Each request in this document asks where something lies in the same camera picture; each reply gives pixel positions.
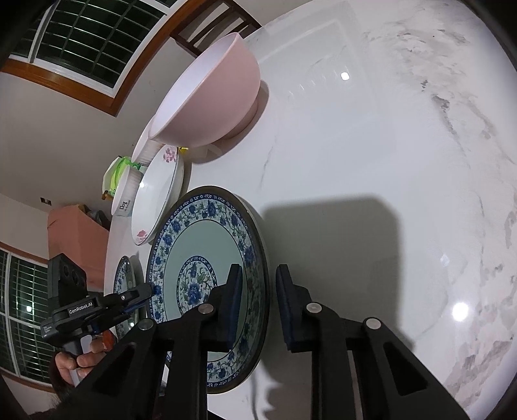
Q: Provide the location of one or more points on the white ribbed bowl pink base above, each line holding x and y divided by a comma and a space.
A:
143, 155

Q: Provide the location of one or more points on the green tissue pack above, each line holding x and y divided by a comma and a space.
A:
121, 165

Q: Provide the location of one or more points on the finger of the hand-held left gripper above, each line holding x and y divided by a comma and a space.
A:
117, 317
129, 297

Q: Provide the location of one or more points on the wooden framed window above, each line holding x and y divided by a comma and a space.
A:
80, 36

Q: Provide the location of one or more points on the dark wooden slatted chair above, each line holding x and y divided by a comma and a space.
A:
194, 36

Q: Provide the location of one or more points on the white plate with pink flowers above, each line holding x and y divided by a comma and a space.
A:
155, 194

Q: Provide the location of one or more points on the yellow round warning sticker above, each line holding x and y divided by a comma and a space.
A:
183, 150

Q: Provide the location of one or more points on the pink cloth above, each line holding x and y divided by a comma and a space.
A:
68, 230

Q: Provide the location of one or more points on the small blue floral plate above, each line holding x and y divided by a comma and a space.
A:
121, 278

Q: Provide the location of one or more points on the person's left hand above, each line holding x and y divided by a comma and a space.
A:
64, 363

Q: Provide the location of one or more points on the wall socket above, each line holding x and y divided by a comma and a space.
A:
46, 201

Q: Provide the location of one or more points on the large blue floral plate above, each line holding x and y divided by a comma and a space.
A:
202, 242

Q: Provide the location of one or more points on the white framed grille window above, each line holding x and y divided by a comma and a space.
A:
24, 290

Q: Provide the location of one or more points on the white ribbed bowl black print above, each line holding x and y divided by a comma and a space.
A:
125, 190

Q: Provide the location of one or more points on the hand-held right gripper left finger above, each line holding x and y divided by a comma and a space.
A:
234, 307

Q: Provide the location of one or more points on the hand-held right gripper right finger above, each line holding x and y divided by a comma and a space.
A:
284, 307

